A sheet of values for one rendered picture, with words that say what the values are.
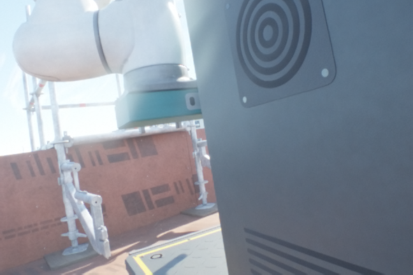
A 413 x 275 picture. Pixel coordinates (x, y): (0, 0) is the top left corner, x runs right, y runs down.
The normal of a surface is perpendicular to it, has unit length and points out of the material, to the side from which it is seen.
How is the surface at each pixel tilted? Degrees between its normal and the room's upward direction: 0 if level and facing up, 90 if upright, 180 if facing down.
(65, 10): 73
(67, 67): 143
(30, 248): 90
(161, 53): 96
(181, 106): 90
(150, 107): 90
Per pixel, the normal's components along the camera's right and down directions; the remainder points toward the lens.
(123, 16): -0.07, -0.10
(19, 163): 0.58, -0.14
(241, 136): -0.89, 0.12
